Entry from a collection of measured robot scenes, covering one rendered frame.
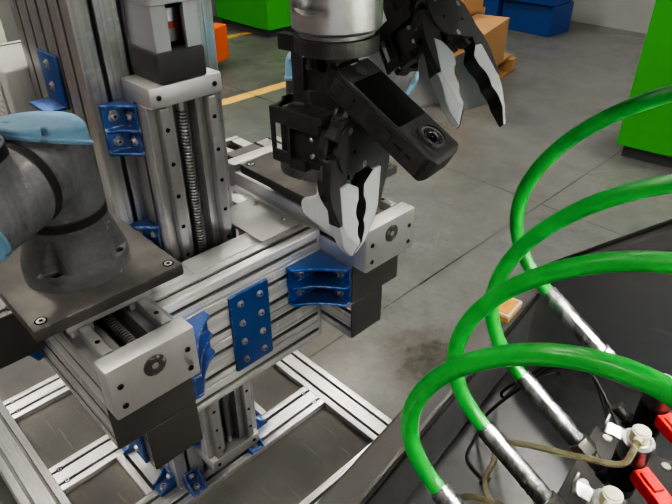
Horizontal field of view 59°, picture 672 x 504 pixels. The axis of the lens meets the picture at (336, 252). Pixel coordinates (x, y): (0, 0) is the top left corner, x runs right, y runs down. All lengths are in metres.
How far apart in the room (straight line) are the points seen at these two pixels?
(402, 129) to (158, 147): 0.62
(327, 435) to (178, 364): 0.90
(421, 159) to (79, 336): 0.61
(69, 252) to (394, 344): 1.61
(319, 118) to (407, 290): 2.11
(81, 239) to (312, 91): 0.46
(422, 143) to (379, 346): 1.86
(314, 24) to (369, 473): 0.50
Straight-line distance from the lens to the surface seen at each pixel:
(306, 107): 0.54
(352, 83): 0.50
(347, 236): 0.56
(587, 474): 0.76
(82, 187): 0.87
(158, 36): 0.99
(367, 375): 2.19
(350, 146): 0.52
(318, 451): 1.70
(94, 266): 0.90
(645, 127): 4.04
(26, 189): 0.79
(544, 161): 0.59
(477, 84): 0.71
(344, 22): 0.49
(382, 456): 0.76
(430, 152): 0.48
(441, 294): 2.59
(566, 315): 0.66
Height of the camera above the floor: 1.55
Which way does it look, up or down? 33 degrees down
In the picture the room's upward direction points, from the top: straight up
